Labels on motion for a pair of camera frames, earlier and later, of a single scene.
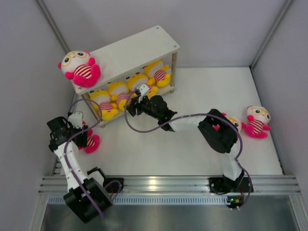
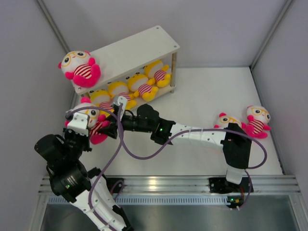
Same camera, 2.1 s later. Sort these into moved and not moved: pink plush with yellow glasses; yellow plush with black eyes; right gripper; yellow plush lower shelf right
Moved: right gripper
Not moved: yellow plush with black eyes; yellow plush lower shelf right; pink plush with yellow glasses
